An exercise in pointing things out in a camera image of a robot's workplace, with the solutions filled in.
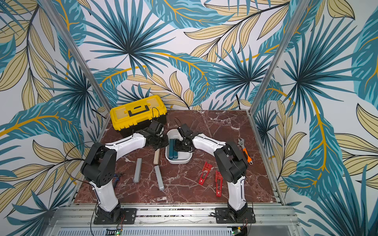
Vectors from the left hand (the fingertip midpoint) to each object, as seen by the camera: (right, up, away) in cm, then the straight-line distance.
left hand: (168, 144), depth 93 cm
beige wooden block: (-7, -8, -2) cm, 11 cm away
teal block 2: (+4, -5, -1) cm, 7 cm away
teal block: (+2, -3, +1) cm, 4 cm away
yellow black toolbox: (-25, +16, -1) cm, 29 cm away
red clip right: (+31, -19, -8) cm, 37 cm away
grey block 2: (-4, -18, -10) cm, 21 cm away
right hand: (+5, -2, 0) cm, 5 cm away
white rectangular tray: (+9, -7, -3) cm, 12 cm away
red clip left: (+23, -15, -5) cm, 28 cm away
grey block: (-17, -15, -7) cm, 23 cm away
